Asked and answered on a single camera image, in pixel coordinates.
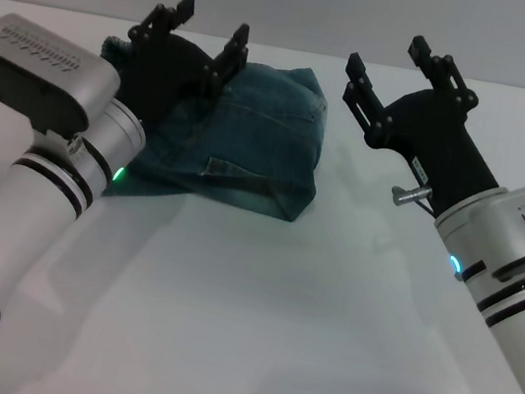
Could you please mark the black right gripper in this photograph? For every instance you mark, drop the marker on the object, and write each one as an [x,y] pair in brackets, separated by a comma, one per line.
[445,146]

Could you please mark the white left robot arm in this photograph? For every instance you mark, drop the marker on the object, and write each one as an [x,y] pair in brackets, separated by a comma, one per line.
[29,220]

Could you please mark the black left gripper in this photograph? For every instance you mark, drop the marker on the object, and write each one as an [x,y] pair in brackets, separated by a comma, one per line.
[161,76]

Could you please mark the blue denim shorts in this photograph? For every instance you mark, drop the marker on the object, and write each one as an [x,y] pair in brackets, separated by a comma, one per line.
[264,122]

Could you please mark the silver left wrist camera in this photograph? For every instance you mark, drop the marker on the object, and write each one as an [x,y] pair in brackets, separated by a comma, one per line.
[37,71]

